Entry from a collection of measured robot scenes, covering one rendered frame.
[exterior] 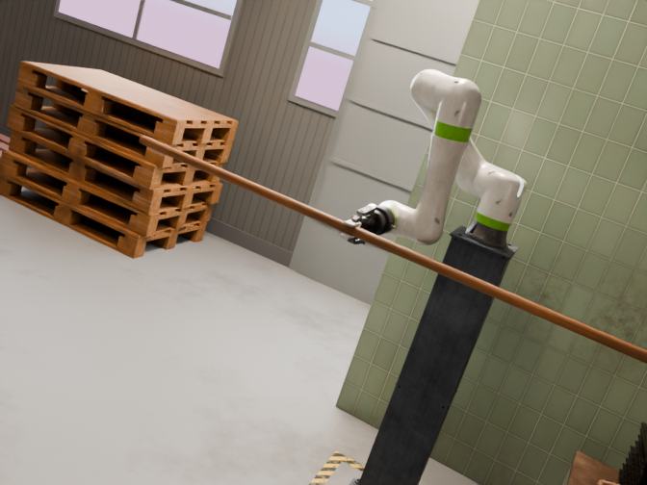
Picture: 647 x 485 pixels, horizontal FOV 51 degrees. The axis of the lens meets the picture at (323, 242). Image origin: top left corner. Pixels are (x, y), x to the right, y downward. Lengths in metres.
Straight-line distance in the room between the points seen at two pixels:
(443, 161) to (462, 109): 0.17
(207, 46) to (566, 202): 3.32
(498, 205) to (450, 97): 0.44
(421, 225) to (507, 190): 0.34
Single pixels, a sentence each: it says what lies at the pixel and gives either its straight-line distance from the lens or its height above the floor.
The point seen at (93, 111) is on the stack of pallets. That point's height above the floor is 0.82.
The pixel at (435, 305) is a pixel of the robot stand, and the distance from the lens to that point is 2.43.
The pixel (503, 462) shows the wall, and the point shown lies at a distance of 3.37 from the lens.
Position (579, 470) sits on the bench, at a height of 0.58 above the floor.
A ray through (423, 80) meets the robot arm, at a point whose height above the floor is 1.65.
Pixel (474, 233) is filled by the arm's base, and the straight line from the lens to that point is 2.40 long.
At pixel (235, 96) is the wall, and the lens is 5.39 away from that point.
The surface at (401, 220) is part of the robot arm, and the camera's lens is 2.23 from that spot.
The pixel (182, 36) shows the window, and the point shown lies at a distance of 5.64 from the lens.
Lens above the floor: 1.66
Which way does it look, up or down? 15 degrees down
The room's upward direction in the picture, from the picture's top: 18 degrees clockwise
